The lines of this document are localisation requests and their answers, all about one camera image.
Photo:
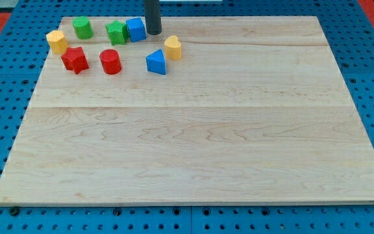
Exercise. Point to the red star block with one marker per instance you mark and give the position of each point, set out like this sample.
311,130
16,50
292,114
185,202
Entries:
75,60

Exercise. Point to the yellow hexagon block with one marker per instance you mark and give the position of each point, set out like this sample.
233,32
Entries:
57,41

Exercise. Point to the blue cube block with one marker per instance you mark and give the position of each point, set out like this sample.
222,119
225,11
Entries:
136,29

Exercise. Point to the blue triangle block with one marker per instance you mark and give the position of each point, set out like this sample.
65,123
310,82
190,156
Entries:
156,62

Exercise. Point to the red cylinder block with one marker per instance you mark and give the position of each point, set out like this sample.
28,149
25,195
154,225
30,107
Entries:
110,61

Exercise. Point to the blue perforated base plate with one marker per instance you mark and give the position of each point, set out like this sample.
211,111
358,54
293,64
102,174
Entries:
23,51

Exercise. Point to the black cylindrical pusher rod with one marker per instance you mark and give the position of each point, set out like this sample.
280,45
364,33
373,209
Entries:
152,17

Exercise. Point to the light wooden board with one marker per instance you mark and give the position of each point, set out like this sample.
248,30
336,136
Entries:
256,112

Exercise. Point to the green star block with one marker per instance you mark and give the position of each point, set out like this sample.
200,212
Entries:
117,32

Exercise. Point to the green cylinder block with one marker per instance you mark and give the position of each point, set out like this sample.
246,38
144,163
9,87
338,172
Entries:
82,27

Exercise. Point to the yellow heart block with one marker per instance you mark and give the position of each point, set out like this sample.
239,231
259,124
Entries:
173,48

